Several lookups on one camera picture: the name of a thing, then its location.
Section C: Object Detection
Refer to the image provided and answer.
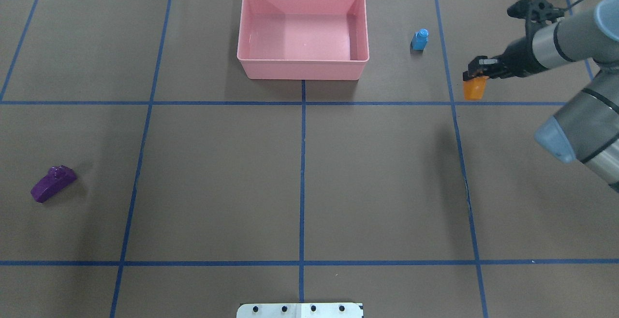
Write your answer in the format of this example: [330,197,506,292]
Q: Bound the purple toy block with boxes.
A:
[30,165,77,203]

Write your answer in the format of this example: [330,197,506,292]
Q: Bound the white camera stand base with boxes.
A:
[236,303,365,318]

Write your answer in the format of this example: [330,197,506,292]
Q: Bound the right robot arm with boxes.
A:
[461,0,618,191]

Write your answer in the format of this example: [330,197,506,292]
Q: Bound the small blue toy block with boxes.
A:
[411,28,429,51]

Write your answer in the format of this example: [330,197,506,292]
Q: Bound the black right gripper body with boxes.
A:
[484,53,520,79]

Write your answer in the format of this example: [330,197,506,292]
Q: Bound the pink plastic box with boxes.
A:
[236,0,369,81]

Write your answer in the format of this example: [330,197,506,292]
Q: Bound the orange toy block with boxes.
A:
[462,76,488,101]

